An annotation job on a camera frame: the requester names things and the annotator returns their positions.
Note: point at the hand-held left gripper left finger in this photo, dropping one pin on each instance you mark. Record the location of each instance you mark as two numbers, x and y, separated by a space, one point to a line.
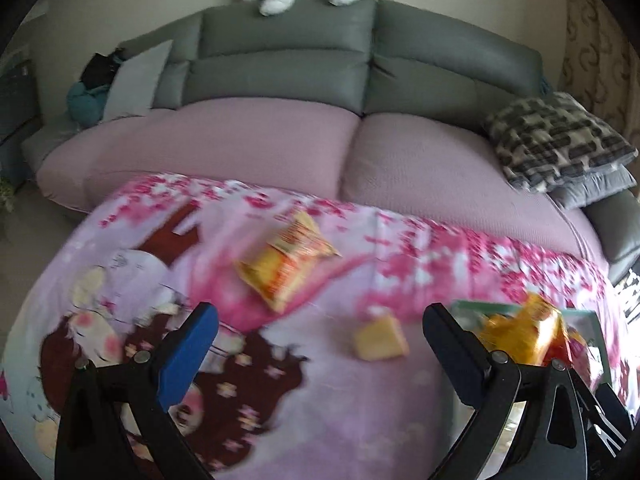
187 360

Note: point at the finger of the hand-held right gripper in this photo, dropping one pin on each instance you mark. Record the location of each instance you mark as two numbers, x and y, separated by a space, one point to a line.
607 410

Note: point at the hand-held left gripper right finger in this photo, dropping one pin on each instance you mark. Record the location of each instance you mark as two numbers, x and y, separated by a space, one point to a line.
452 355

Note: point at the small yellow packet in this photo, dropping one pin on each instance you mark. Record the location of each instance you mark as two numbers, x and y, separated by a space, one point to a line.
380 342

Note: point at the yellow snack packet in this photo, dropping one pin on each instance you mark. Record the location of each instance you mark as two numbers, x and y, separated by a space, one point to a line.
285 265
525 332

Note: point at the teal cardboard box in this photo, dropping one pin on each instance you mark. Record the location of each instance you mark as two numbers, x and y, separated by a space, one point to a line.
595 330

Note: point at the printed pink blanket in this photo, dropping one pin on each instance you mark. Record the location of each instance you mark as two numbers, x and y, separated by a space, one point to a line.
325 410

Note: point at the grey pillow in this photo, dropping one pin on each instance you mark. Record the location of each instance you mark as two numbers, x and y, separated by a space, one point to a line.
595 190

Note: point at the pink sofa cover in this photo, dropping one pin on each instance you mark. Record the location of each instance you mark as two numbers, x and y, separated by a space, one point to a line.
250 140

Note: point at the black white patterned pillow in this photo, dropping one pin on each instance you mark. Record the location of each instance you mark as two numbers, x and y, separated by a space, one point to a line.
555 135

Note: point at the teal cloth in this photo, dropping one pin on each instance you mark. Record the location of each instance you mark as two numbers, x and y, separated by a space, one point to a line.
85 105

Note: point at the light grey cushion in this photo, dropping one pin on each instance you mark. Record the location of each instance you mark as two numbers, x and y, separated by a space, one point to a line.
135 80

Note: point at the dark cabinet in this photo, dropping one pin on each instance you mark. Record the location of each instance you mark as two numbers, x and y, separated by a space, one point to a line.
17 110

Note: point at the black cloth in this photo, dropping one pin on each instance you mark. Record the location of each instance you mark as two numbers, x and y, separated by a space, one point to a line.
97 70

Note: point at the grey sofa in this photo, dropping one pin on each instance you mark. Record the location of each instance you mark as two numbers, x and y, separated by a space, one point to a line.
280 45

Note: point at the patterned beige curtain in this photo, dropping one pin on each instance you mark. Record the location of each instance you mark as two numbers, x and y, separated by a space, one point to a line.
600 60

